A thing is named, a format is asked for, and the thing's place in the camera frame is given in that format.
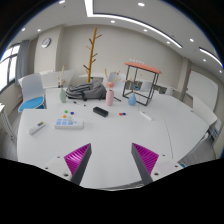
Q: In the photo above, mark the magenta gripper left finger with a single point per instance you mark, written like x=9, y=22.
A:
x=77, y=162

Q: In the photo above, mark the round wall clock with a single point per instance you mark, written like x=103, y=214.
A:
x=46, y=42

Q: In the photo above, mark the pink vase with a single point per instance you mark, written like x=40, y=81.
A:
x=110, y=93

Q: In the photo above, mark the blue vase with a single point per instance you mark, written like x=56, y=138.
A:
x=132, y=100

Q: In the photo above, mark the wooden coat rack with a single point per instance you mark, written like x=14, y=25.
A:
x=92, y=54

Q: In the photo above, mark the black rectangular case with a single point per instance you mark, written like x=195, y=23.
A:
x=100, y=111

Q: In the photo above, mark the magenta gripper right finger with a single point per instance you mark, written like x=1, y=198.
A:
x=145, y=160

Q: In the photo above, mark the white whiteboard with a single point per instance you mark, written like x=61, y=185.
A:
x=203, y=86

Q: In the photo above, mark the white remote control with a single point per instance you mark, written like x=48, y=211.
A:
x=36, y=128

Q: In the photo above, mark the grey backpack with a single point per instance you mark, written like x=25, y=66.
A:
x=93, y=90

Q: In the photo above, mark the black pen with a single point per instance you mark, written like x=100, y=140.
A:
x=80, y=104

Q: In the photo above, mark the white power strip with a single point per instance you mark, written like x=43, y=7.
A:
x=69, y=123

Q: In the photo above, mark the green vase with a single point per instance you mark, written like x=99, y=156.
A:
x=62, y=95

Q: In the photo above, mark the white marker bar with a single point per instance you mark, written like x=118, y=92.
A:
x=145, y=115

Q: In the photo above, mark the grey curtain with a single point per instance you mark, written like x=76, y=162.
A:
x=21, y=62

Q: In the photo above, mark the orange top side table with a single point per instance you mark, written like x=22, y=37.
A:
x=134, y=83

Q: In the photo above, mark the white chair blue cushion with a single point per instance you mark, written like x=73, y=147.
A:
x=32, y=92

